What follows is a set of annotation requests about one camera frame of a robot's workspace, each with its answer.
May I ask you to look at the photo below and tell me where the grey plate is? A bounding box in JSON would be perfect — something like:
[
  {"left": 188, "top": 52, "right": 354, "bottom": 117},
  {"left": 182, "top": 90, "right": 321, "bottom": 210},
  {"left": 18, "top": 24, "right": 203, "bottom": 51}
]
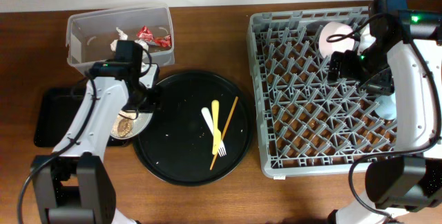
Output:
[{"left": 120, "top": 111, "right": 153, "bottom": 140}]

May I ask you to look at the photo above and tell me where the white rice pile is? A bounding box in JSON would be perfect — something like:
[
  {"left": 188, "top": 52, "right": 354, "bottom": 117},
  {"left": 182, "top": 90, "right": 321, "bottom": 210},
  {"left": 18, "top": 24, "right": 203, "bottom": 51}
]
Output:
[{"left": 111, "top": 111, "right": 138, "bottom": 139}]

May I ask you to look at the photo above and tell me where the brown food patty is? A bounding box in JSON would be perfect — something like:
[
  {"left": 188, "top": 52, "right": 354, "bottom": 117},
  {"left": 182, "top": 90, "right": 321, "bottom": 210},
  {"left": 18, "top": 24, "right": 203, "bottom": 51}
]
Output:
[{"left": 117, "top": 118, "right": 133, "bottom": 138}]

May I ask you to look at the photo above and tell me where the pink bowl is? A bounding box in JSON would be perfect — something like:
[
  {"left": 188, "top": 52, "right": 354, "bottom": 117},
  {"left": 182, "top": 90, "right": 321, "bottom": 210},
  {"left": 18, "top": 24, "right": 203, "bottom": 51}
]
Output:
[{"left": 318, "top": 22, "right": 355, "bottom": 58}]

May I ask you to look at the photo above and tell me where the light blue cup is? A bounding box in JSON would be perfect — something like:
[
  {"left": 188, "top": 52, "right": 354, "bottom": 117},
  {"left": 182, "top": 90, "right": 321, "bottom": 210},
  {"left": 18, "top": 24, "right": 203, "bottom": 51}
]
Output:
[{"left": 374, "top": 93, "right": 397, "bottom": 120}]

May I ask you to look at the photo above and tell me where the red snack wrapper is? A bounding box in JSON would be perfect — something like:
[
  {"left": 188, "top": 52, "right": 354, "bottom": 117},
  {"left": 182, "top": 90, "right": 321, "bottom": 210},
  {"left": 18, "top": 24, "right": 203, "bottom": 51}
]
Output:
[{"left": 137, "top": 26, "right": 172, "bottom": 48}]

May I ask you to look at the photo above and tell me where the white napkin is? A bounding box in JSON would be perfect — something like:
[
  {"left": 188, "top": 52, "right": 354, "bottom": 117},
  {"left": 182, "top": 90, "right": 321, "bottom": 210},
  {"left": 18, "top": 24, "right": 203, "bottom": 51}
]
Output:
[{"left": 110, "top": 27, "right": 149, "bottom": 62}]

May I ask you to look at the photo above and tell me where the yellow plastic knife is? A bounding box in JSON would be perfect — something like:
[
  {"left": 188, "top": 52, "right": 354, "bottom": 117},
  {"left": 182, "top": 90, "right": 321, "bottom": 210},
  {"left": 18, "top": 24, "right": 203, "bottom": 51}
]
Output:
[{"left": 211, "top": 100, "right": 221, "bottom": 155}]

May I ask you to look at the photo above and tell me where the wooden chopstick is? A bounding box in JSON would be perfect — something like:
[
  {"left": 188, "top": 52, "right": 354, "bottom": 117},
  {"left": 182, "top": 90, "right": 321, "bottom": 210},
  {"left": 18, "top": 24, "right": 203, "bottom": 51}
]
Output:
[{"left": 210, "top": 96, "right": 238, "bottom": 170}]

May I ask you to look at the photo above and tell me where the white plastic fork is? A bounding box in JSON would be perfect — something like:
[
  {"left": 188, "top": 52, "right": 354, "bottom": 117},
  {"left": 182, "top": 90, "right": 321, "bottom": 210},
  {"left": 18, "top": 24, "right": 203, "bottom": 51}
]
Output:
[{"left": 201, "top": 107, "right": 227, "bottom": 157}]

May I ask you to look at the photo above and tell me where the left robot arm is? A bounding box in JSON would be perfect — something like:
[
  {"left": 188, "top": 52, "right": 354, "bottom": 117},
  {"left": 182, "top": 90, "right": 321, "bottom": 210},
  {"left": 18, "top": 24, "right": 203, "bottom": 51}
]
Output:
[{"left": 26, "top": 62, "right": 159, "bottom": 223}]

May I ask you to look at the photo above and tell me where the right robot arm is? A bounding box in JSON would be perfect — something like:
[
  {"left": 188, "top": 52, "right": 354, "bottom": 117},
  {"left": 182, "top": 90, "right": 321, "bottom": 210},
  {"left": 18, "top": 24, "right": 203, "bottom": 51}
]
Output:
[{"left": 319, "top": 8, "right": 441, "bottom": 223}]

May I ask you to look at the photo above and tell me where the clear plastic waste bin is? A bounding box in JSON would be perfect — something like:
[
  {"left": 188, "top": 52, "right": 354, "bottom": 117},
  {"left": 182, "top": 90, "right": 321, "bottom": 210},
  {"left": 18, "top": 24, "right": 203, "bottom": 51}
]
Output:
[{"left": 66, "top": 2, "right": 175, "bottom": 74}]

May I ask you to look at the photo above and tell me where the grey dishwasher rack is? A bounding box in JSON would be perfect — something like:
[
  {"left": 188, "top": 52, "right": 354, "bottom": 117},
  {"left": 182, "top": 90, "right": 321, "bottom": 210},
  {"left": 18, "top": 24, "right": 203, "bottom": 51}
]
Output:
[{"left": 247, "top": 7, "right": 398, "bottom": 179}]

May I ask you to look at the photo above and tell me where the round black serving tray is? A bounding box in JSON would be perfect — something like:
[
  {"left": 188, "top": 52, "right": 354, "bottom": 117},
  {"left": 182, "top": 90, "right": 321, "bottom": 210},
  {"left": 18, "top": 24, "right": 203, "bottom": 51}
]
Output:
[{"left": 133, "top": 71, "right": 253, "bottom": 186}]

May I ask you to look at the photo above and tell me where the black rectangular tray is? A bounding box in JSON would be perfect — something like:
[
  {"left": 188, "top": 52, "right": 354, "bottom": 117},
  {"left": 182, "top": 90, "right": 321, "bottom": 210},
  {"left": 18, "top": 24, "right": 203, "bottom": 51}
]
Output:
[{"left": 33, "top": 86, "right": 135, "bottom": 148}]

